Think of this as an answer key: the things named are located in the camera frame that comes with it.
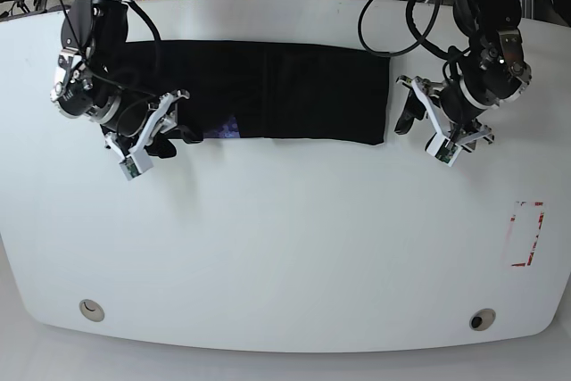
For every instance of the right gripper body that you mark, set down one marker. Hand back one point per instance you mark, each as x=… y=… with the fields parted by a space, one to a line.
x=110 y=97

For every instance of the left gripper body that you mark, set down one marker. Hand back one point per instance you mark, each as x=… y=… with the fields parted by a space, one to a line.
x=489 y=75

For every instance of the black T-shirt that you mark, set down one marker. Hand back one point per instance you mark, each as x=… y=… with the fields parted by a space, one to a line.
x=287 y=91

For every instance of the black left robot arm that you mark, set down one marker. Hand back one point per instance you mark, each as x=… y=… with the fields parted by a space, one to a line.
x=479 y=20

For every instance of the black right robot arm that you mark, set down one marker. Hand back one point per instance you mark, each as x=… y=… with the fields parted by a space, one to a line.
x=116 y=33

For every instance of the red tape rectangle marking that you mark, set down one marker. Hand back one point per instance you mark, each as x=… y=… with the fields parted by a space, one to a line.
x=524 y=231

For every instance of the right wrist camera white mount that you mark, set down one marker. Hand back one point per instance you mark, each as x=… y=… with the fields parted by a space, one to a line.
x=161 y=119

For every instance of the left table cable grommet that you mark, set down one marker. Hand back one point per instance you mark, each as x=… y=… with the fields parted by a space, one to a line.
x=91 y=310

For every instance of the table cable grommet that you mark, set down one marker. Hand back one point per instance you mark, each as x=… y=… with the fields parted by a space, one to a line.
x=482 y=319
x=91 y=310

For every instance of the right table cable grommet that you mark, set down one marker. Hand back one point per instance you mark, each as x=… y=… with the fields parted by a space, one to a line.
x=482 y=319

